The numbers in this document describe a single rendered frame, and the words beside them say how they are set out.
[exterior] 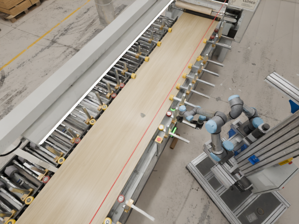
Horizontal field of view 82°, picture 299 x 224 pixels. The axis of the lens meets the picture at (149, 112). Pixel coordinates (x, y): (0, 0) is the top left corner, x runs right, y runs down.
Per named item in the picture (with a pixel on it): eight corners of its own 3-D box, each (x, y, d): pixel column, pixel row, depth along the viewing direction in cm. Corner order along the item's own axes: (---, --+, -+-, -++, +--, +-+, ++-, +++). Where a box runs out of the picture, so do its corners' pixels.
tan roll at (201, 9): (236, 20, 353) (238, 14, 342) (234, 23, 347) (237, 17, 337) (172, 3, 390) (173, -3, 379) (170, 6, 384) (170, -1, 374)
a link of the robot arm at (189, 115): (196, 114, 193) (190, 107, 198) (189, 119, 190) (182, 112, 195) (195, 118, 200) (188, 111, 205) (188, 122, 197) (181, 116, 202)
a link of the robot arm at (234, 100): (251, 123, 214) (228, 108, 184) (247, 112, 221) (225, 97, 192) (261, 119, 206) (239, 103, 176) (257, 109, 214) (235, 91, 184)
